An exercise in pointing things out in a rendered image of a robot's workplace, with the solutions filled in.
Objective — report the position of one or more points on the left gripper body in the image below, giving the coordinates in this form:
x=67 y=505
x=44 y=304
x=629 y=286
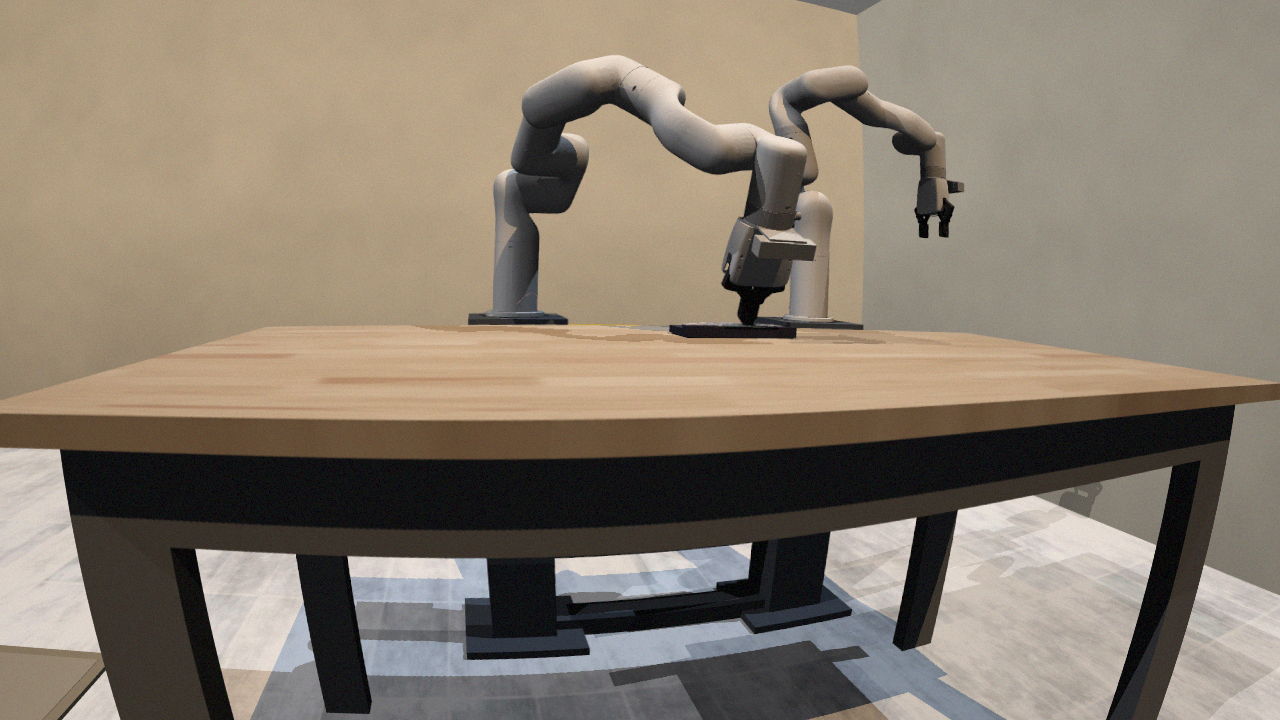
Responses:
x=931 y=192

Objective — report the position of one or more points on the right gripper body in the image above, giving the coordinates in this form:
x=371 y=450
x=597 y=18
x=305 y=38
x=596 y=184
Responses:
x=745 y=268

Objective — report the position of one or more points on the dark grey keyboard case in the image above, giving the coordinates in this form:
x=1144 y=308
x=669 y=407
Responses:
x=691 y=330

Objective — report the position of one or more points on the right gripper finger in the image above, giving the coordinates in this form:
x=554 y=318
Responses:
x=745 y=306
x=758 y=297

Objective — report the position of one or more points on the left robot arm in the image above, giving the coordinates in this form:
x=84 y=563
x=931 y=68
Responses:
x=809 y=280

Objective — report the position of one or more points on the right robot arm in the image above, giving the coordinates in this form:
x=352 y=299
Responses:
x=557 y=170

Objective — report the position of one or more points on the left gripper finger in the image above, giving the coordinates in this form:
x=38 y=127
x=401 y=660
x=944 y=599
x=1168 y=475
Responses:
x=945 y=219
x=923 y=226

